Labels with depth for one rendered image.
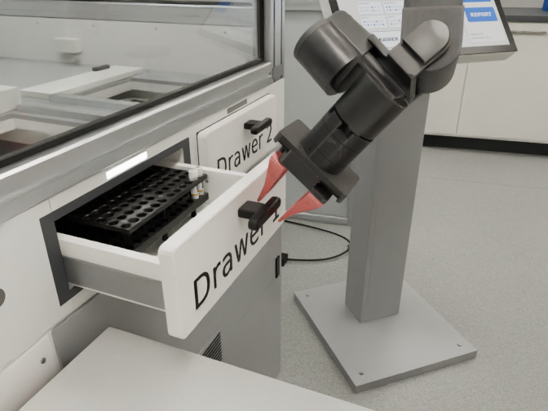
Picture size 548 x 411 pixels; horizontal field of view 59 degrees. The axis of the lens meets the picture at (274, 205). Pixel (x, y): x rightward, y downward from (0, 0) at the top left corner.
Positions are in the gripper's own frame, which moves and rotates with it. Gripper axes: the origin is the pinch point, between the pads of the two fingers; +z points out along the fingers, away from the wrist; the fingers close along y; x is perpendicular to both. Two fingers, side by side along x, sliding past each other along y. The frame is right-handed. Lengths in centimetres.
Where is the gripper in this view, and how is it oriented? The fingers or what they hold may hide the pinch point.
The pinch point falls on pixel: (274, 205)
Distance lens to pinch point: 59.2
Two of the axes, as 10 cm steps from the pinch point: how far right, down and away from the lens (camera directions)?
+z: -5.9, 6.2, 5.2
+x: -3.7, 3.7, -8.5
